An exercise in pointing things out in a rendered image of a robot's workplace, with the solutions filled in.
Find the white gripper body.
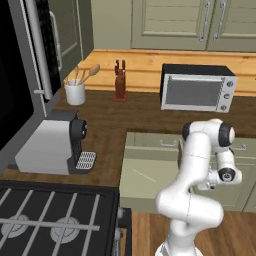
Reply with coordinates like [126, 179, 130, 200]
[199, 169, 218, 192]

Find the green drawer front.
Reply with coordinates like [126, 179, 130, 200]
[230, 137, 256, 160]

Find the open green drawer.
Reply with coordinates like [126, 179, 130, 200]
[118, 131, 188, 214]

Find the green lower cupboard door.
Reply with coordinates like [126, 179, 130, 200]
[192, 156, 256, 213]

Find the silver toaster oven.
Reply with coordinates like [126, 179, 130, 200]
[159, 63, 239, 114]

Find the silver hob knob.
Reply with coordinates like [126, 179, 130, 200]
[113, 227, 124, 244]
[116, 206, 126, 220]

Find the brown knife block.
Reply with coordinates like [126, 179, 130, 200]
[112, 73, 129, 103]

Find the black gas hob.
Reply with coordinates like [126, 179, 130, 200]
[0, 180, 133, 256]

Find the white utensil pot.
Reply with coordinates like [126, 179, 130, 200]
[63, 79, 87, 107]

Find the green upper cupboard door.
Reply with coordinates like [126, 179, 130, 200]
[206, 0, 256, 53]
[131, 0, 213, 52]

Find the large wooden spoon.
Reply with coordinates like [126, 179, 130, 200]
[79, 63, 101, 86]

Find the grey coffee machine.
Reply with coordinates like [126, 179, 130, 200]
[14, 109, 98, 176]

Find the small wooden spoon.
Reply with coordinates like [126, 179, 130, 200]
[79, 68, 87, 86]

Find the wooden spatula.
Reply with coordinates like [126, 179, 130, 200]
[73, 65, 81, 86]

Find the tall green cupboard door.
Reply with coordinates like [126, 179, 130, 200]
[48, 0, 95, 82]

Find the black and grey fridge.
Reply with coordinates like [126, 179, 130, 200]
[0, 0, 64, 168]

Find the silver upper cupboard handle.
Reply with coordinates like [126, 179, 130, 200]
[213, 0, 228, 42]
[198, 0, 212, 42]

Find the silver tall cupboard handle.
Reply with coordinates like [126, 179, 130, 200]
[49, 10, 64, 72]

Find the grey fridge handle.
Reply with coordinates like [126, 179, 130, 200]
[24, 0, 55, 101]

